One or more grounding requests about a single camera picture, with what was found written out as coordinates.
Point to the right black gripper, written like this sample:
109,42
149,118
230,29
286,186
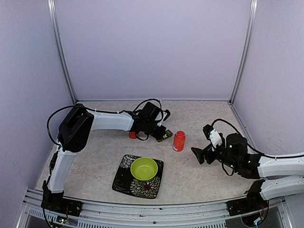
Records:
200,154

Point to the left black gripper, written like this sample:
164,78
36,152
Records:
160,134

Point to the green pill organizer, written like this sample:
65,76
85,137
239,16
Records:
166,136

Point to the red pill bottle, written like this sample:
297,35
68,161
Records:
179,141

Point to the red bottle cap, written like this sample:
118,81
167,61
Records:
133,135

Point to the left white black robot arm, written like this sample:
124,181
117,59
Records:
72,138

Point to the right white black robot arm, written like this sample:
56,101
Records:
274,176

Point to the lime green bowl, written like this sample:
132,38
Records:
144,168

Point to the black floral square plate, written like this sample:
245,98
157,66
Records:
125,183

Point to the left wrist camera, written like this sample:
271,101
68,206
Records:
167,113

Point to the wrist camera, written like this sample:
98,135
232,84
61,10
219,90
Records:
167,113
207,130

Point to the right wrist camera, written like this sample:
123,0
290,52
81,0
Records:
207,130

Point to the right aluminium frame post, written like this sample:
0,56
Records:
245,52

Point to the aluminium frame post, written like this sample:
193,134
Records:
55,25
245,52

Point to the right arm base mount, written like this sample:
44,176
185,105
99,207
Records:
245,205

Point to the front aluminium rail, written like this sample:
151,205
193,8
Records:
96,214

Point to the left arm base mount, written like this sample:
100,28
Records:
64,206

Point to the left aluminium frame post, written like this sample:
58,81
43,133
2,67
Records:
55,25

